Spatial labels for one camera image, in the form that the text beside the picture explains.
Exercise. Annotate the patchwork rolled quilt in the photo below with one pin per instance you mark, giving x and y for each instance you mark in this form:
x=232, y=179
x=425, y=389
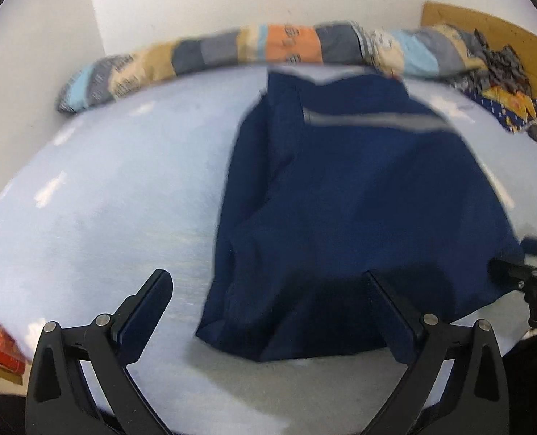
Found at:
x=430, y=52

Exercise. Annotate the grey black patterned cloth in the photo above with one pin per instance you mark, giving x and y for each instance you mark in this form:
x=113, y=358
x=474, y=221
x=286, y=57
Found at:
x=503, y=69

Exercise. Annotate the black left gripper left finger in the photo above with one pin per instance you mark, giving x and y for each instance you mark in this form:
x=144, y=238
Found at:
x=79, y=382

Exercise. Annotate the yellow navy star blanket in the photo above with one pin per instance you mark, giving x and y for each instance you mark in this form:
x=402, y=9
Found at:
x=515, y=112

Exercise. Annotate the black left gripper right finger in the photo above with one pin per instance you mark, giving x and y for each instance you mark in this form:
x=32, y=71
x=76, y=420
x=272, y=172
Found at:
x=455, y=381

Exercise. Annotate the navy blue work garment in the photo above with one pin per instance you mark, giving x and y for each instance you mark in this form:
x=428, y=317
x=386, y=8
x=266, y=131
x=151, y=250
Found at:
x=328, y=181

